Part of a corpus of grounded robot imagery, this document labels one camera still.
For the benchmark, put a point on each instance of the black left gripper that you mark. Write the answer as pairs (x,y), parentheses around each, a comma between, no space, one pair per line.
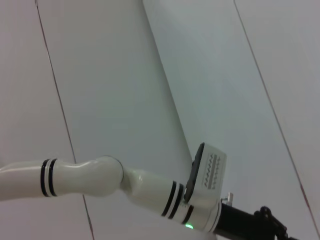
(245,225)

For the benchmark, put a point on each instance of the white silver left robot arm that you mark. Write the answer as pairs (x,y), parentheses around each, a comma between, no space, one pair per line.
(87,177)

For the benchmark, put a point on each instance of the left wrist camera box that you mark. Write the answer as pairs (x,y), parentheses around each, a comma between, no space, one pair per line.
(212,172)

